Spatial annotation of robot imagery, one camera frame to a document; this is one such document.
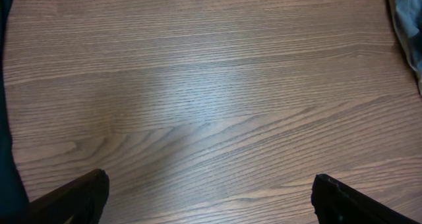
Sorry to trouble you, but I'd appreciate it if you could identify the black garment with white logo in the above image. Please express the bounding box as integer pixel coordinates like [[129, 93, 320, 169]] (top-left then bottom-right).
[[1, 0, 29, 219]]

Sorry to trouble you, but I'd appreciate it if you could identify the grey folded garment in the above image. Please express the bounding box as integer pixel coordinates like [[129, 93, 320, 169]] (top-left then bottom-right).
[[388, 0, 421, 94]]

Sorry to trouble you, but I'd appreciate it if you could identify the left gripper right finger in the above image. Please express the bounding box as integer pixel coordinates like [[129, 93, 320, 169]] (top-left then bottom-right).
[[311, 174, 418, 224]]

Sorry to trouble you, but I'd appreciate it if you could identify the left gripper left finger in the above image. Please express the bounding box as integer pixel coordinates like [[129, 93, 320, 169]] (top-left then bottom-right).
[[0, 168, 110, 224]]

